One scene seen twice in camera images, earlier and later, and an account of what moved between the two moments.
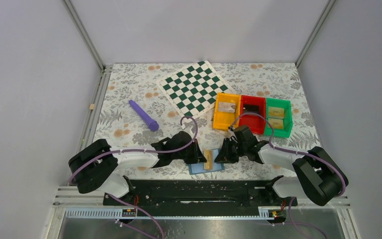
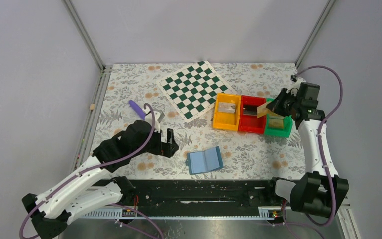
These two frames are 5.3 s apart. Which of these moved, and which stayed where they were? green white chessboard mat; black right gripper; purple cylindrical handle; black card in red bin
Moved: black right gripper
Stayed: black card in red bin; purple cylindrical handle; green white chessboard mat
